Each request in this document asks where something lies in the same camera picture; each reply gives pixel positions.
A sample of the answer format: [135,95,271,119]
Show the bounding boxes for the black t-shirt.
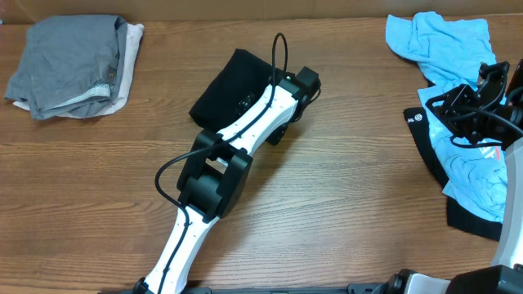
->
[189,49,280,132]

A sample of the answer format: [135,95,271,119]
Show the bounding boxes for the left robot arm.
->
[132,67,321,293]

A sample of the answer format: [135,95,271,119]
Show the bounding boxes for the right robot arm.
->
[375,62,522,294]

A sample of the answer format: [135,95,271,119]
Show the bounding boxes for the light blue t-shirt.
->
[385,11,507,223]

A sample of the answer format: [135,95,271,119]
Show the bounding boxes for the folded white garment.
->
[6,24,144,120]

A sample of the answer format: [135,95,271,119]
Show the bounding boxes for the folded grey shorts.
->
[4,15,128,120]

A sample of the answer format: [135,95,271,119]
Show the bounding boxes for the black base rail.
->
[97,281,389,294]

